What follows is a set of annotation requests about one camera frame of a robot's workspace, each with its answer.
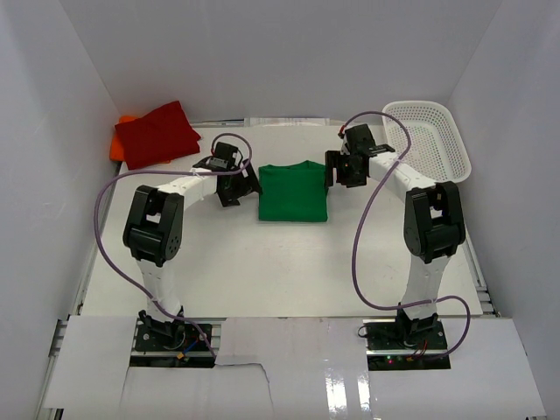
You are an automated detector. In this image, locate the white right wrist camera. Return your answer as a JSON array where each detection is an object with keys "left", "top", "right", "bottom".
[{"left": 338, "top": 123, "right": 350, "bottom": 155}]

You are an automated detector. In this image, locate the green t shirt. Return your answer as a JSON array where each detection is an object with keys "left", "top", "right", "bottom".
[{"left": 258, "top": 160, "right": 328, "bottom": 223}]

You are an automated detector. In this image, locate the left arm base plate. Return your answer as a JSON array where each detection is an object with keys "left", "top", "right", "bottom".
[{"left": 129, "top": 310, "right": 221, "bottom": 368}]

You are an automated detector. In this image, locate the folded red t shirt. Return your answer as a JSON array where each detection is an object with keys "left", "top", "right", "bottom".
[{"left": 115, "top": 101, "right": 201, "bottom": 170}]

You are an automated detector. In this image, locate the folded orange t shirt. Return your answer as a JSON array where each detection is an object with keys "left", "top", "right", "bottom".
[{"left": 109, "top": 115, "right": 137, "bottom": 162}]

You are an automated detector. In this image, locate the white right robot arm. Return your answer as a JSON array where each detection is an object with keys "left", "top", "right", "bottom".
[{"left": 325, "top": 124, "right": 466, "bottom": 343}]

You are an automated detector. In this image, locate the white perforated plastic basket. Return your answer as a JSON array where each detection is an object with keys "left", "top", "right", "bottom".
[{"left": 382, "top": 101, "right": 472, "bottom": 183}]

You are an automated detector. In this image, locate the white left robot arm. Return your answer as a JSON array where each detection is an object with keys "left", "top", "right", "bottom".
[{"left": 123, "top": 141, "right": 262, "bottom": 338}]

